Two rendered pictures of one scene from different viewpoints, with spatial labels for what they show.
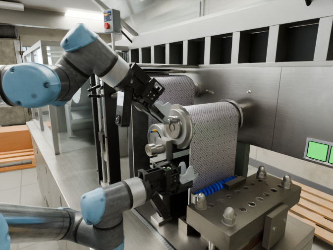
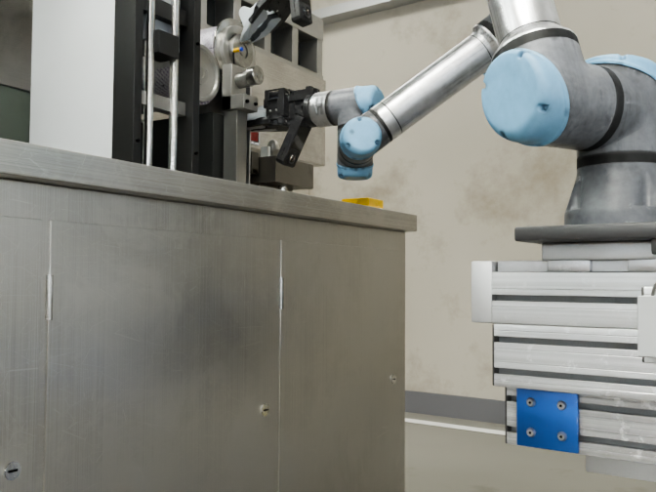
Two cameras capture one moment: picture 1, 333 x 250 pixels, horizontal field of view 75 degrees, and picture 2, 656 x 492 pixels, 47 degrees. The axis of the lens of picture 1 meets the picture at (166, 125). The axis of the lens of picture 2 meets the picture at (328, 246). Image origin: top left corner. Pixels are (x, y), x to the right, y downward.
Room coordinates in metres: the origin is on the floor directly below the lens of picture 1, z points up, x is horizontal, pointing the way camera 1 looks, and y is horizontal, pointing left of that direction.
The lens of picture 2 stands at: (1.11, 1.57, 0.74)
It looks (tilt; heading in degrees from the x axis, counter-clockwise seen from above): 3 degrees up; 248
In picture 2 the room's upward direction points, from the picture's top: straight up
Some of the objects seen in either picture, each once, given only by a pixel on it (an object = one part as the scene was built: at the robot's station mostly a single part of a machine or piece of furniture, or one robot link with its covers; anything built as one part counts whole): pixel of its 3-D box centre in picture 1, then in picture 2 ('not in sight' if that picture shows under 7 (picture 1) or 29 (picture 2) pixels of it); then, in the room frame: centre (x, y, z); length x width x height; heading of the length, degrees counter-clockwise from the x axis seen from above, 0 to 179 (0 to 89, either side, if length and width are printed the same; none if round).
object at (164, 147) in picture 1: (160, 181); (240, 136); (0.69, 0.02, 1.05); 0.06 x 0.05 x 0.31; 127
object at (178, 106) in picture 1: (177, 126); (235, 52); (0.69, -0.04, 1.25); 0.15 x 0.01 x 0.15; 36
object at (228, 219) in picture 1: (229, 215); not in sight; (0.51, -0.17, 1.05); 0.04 x 0.04 x 0.04
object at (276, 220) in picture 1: (276, 225); not in sight; (0.58, -0.34, 0.96); 0.10 x 0.03 x 0.11; 127
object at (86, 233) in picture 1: (103, 234); (355, 151); (0.49, 0.16, 1.01); 0.11 x 0.08 x 0.11; 70
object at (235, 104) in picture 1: (226, 117); not in sight; (0.84, -0.24, 1.25); 0.15 x 0.01 x 0.15; 36
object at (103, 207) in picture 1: (106, 203); (355, 106); (0.48, 0.15, 1.11); 0.11 x 0.08 x 0.09; 126
